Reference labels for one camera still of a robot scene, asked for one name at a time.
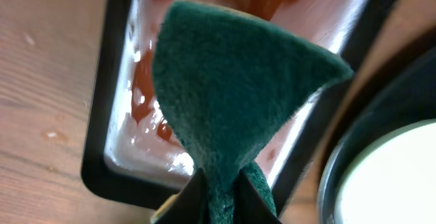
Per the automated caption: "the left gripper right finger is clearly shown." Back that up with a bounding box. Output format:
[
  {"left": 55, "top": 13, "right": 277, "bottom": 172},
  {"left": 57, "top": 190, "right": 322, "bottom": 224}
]
[{"left": 234, "top": 171, "right": 281, "bottom": 224}]

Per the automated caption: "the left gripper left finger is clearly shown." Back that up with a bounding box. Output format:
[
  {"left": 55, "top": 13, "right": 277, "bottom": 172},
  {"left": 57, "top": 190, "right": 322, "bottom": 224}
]
[{"left": 153, "top": 170, "right": 207, "bottom": 224}]

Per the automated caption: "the green scrubbing sponge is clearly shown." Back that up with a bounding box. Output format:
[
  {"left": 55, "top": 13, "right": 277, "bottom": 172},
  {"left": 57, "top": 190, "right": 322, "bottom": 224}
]
[{"left": 152, "top": 0, "right": 353, "bottom": 223}]

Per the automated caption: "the light blue plate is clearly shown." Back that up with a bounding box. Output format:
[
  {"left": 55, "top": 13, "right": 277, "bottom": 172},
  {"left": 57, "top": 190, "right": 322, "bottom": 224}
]
[{"left": 333, "top": 120, "right": 435, "bottom": 224}]

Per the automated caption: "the black rectangular soapy tray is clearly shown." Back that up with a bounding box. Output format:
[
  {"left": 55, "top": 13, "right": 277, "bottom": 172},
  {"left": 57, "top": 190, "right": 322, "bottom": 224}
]
[{"left": 81, "top": 0, "right": 396, "bottom": 212}]

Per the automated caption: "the black round tray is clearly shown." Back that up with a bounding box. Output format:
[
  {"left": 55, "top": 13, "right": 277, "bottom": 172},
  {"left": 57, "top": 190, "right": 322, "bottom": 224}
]
[{"left": 317, "top": 47, "right": 435, "bottom": 224}]

